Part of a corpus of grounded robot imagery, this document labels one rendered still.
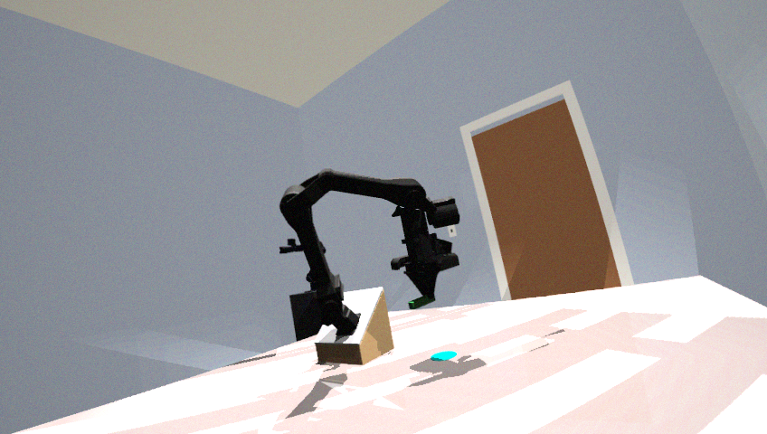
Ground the green rectangular post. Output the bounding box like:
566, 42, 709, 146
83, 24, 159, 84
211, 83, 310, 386
408, 295, 435, 310

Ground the cyan circle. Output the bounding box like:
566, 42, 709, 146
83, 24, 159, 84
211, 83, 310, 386
431, 351, 457, 361

